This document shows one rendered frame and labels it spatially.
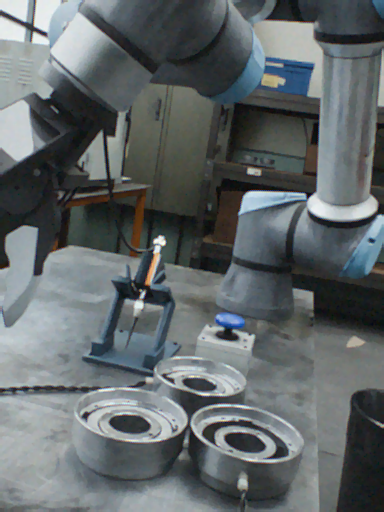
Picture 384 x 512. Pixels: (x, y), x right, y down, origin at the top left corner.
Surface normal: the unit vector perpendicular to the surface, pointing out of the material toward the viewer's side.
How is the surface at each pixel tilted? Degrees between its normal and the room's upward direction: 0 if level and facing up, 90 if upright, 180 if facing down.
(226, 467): 90
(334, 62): 115
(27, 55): 90
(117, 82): 109
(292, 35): 90
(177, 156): 90
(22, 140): 43
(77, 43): 79
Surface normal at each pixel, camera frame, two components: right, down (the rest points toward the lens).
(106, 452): -0.27, 0.14
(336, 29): -0.61, 0.47
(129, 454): 0.09, 0.21
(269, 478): 0.32, 0.23
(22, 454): 0.15, -0.97
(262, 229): -0.51, 0.09
